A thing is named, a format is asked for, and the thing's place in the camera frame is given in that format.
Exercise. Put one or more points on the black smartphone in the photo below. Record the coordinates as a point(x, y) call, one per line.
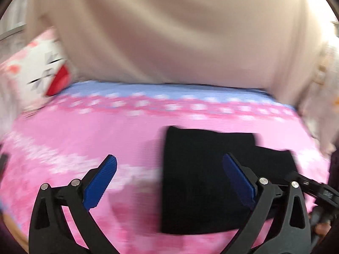
point(3, 161)

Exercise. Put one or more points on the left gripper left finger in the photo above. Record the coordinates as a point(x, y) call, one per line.
point(49, 231)

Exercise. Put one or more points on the black pants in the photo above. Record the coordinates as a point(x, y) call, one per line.
point(197, 197)

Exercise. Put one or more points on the white cat face pillow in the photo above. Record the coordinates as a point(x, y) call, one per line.
point(38, 71)

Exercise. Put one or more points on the pink rose bed quilt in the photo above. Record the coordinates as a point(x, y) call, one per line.
point(82, 125)

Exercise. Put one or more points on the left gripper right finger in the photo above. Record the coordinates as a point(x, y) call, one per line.
point(290, 229)

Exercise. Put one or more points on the floral cream blanket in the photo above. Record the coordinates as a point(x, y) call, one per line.
point(319, 106)

